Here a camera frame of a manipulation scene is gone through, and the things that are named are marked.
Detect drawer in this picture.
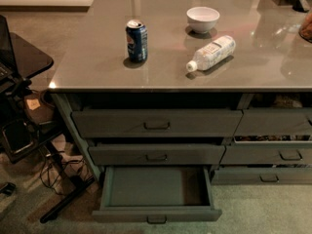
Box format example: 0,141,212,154
212,167,312,185
235,108,312,136
89,138,225,165
71,109,242,137
93,166,221,224
220,136,312,165

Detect grey drawer cabinet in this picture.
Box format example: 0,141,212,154
48,0,312,225

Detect blue soda can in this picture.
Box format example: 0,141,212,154
126,19,148,62

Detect white plastic bottle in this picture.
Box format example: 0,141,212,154
186,35,236,72

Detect white ceramic bowl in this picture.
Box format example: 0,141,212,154
186,7,220,34

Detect brown bag with label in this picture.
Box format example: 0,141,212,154
24,90,56,124

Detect black side desk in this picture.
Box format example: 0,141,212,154
0,32,95,224

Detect black device under desk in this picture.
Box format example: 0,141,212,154
1,119,34,155

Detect black laptop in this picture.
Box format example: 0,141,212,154
0,15,18,81

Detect brown object at right edge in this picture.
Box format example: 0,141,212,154
299,13,312,42

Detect black floor cables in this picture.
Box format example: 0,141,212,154
38,148,92,197

